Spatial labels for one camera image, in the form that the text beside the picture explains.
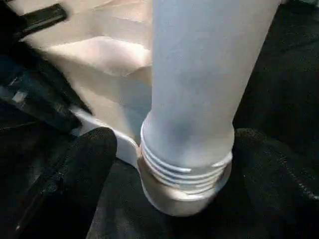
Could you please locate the white plastic table leg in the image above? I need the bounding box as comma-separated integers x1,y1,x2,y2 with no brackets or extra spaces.
141,0,282,192

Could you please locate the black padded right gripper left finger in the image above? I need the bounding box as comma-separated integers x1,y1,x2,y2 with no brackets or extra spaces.
10,127,118,239

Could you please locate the black work mat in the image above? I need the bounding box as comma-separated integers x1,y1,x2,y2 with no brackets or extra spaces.
0,0,319,239

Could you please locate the white plastic table top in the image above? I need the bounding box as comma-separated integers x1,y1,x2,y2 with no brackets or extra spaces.
7,0,234,217

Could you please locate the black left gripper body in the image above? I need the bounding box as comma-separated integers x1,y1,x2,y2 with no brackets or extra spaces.
0,2,69,100

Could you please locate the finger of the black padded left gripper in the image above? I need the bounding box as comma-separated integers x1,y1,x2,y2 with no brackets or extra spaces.
5,55,93,135

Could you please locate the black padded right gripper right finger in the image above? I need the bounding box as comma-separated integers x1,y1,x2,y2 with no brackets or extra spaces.
230,128,319,239

